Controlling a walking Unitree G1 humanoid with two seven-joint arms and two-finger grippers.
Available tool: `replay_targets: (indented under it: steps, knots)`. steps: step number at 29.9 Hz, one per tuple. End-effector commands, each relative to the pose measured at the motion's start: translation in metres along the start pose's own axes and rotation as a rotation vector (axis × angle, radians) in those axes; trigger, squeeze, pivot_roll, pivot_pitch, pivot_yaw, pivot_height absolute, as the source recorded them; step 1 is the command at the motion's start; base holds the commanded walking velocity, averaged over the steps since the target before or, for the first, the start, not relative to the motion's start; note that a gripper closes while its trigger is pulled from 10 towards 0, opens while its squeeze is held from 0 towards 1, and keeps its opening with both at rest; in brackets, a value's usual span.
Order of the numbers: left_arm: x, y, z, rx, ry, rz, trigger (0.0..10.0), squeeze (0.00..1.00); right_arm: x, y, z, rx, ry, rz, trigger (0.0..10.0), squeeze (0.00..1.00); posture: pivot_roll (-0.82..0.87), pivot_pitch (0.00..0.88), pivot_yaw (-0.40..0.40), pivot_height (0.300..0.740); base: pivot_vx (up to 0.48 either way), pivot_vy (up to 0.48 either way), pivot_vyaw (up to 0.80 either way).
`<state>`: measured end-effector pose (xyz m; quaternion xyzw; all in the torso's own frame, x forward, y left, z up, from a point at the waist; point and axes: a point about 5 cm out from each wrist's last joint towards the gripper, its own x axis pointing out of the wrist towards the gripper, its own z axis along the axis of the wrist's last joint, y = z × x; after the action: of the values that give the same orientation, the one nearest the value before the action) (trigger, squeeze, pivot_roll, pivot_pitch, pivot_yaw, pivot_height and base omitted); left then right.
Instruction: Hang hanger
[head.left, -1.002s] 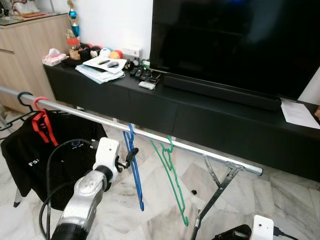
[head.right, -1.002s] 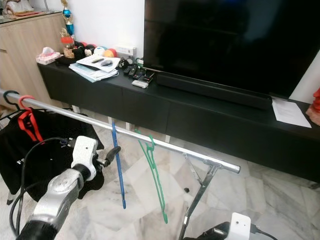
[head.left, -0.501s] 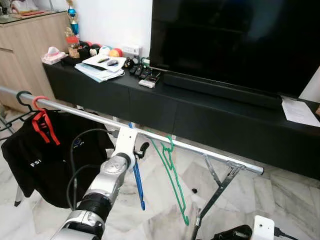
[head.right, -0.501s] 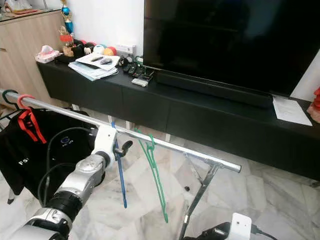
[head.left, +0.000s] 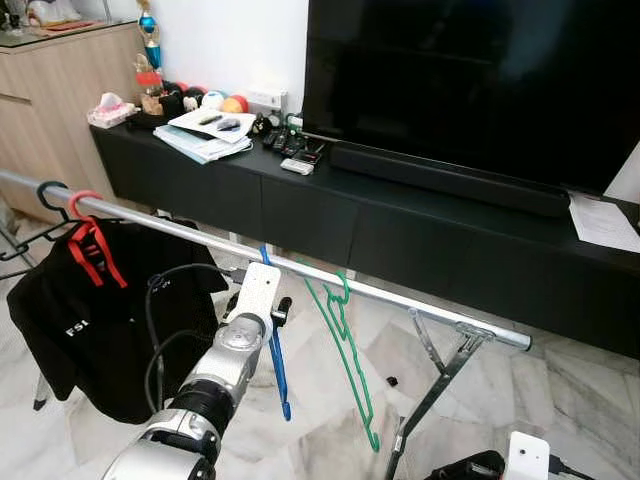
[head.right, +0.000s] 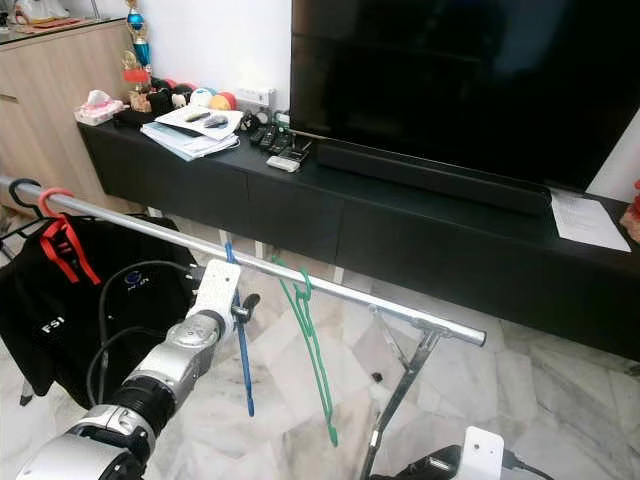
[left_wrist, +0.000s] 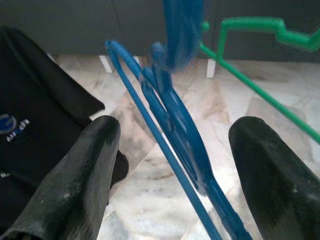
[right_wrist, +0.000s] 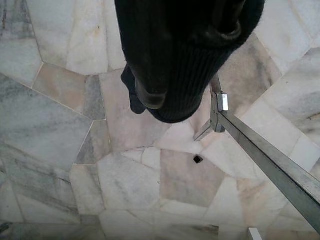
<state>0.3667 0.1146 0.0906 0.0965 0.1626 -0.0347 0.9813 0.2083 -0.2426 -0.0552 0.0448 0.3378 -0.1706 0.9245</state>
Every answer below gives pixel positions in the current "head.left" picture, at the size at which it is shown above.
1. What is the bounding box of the blue plastic hanger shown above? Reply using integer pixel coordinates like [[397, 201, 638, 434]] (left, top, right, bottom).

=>
[[260, 245, 293, 421]]

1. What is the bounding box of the green plastic hanger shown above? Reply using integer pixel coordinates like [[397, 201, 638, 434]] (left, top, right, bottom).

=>
[[300, 262, 383, 453]]

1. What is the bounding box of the red plastic hanger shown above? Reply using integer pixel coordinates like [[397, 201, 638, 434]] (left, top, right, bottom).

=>
[[68, 190, 129, 289]]

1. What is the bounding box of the black plastic hanger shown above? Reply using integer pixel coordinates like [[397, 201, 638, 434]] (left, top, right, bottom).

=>
[[0, 180, 73, 293]]

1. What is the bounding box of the black TV console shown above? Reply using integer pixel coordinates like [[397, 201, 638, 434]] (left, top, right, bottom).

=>
[[91, 120, 640, 361]]

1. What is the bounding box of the silver metal clothes rack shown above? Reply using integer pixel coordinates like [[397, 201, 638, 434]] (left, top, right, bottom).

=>
[[0, 167, 534, 480]]

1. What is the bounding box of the small white box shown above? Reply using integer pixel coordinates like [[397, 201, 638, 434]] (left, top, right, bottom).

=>
[[279, 157, 315, 177]]

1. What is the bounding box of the black shirt with white logo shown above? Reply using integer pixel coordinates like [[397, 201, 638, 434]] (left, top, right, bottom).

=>
[[5, 217, 230, 427]]

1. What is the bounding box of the white paper stack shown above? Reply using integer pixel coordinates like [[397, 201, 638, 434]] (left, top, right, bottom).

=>
[[152, 107, 257, 166]]

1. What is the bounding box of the black soundbar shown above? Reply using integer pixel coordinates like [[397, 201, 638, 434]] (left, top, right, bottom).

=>
[[329, 142, 572, 220]]

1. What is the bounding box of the black red round toy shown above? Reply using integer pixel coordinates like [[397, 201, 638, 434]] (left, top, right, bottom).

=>
[[160, 80, 206, 119]]

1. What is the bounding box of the pink tissue box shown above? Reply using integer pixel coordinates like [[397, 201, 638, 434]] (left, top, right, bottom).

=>
[[86, 91, 139, 130]]

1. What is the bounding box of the white paper sheet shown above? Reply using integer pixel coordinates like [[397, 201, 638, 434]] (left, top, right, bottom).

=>
[[567, 191, 640, 254]]

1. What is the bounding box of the blue gold trophy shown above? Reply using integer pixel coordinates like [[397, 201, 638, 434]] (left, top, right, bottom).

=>
[[134, 0, 167, 98]]

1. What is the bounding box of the black television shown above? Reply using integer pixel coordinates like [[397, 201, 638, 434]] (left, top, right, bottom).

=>
[[302, 0, 640, 197]]

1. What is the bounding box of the light wooden cabinet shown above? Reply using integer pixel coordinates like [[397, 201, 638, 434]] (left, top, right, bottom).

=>
[[0, 22, 143, 223]]

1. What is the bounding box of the red flat box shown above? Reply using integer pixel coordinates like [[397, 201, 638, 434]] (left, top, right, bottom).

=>
[[42, 19, 99, 33]]

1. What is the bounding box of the white robed figurine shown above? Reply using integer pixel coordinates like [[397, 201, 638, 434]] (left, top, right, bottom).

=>
[[25, 0, 87, 26]]

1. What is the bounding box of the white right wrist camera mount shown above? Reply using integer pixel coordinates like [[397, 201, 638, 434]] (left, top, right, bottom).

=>
[[505, 431, 550, 480]]

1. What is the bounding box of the white wall socket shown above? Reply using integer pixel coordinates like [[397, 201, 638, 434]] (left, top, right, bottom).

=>
[[244, 89, 290, 113]]

